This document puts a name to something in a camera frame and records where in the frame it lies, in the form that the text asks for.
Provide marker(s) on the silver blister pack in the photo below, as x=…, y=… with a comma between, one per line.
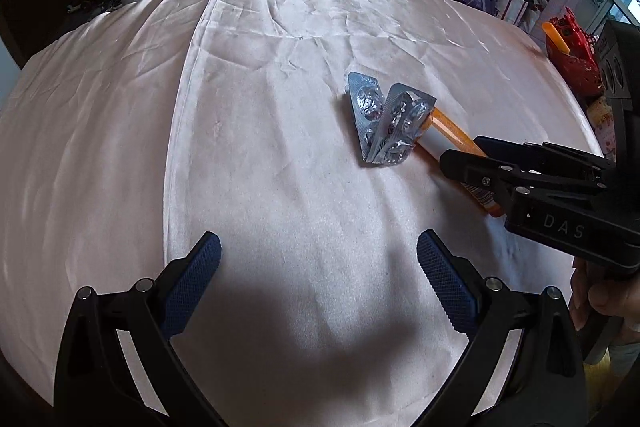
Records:
x=400, y=127
x=364, y=107

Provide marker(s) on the pink patterned box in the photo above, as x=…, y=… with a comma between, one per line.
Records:
x=602, y=127

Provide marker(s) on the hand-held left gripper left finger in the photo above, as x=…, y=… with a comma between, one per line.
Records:
x=192, y=282

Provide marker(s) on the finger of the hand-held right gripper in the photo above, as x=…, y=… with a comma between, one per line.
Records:
x=480, y=169
x=550, y=159

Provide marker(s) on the orange plastic piece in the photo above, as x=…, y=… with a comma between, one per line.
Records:
x=556, y=38

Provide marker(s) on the person's right hand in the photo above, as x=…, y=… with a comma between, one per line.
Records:
x=600, y=297

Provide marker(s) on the red plastic toy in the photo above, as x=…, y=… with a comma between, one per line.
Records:
x=577, y=57

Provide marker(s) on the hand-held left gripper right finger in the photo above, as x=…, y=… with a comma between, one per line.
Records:
x=445, y=282

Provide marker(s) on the pink satin sheet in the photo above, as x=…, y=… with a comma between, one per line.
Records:
x=280, y=147

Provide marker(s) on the orange white tube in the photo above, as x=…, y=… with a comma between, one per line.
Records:
x=450, y=132

